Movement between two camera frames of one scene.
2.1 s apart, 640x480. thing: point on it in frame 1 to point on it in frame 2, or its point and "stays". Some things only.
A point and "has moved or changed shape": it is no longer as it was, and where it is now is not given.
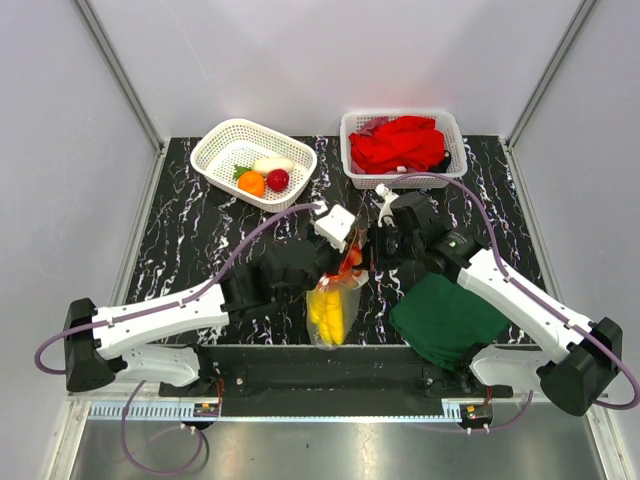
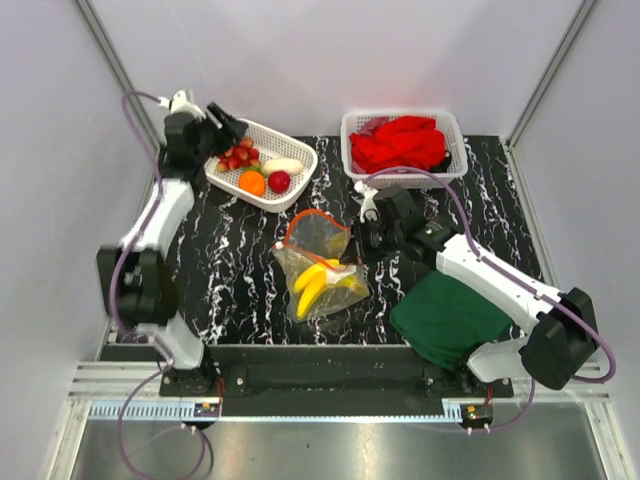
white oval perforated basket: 234,142 stays
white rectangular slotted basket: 351,122 stays
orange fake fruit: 252,183 stays
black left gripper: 336,254 to 231,131
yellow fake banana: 326,312 has moved or changed shape
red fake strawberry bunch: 353,257 to 245,155
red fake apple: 277,180 stays
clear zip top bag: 332,301 has moved or changed shape
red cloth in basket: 410,142 stays
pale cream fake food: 265,166 has moved or changed shape
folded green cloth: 442,322 stays
